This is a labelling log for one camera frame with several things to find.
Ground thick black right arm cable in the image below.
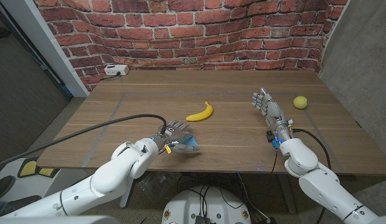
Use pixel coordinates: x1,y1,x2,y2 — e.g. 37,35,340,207
291,128,333,171

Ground black box on base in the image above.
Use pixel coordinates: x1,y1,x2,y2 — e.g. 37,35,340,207
194,214,212,224

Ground red brick print backdrop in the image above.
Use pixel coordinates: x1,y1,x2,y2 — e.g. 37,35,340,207
32,0,349,93

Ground white door frame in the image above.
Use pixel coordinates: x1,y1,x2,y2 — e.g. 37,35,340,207
0,0,90,98

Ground yellow toy banana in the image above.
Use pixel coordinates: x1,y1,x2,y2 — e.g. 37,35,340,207
186,101,214,123

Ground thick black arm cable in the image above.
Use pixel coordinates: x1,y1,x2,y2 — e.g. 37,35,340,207
0,113,168,170
291,128,333,171

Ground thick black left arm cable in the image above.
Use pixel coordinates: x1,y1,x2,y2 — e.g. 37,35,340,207
0,113,168,170

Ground yellow-green tennis ball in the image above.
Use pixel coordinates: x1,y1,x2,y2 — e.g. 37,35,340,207
293,95,308,110

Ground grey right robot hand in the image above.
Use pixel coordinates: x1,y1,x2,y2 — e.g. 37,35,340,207
251,86,294,150

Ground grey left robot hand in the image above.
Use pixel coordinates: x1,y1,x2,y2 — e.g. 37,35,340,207
150,119,201,156

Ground grey table leg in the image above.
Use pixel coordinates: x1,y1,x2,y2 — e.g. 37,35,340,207
276,174,298,215
119,175,135,208

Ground black power strip cord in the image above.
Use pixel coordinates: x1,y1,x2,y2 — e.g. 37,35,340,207
100,72,121,82

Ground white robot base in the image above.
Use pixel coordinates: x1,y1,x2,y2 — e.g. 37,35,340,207
161,185,252,224

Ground dark shoe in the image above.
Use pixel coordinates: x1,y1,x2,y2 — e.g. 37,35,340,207
0,195,42,217
0,175,17,197

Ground white platform with yellow pads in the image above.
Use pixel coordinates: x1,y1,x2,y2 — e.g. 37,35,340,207
0,157,88,216

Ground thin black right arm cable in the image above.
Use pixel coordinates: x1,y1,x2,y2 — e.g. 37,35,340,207
270,147,278,174

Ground white power strip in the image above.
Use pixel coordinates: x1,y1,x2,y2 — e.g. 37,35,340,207
103,64,130,77

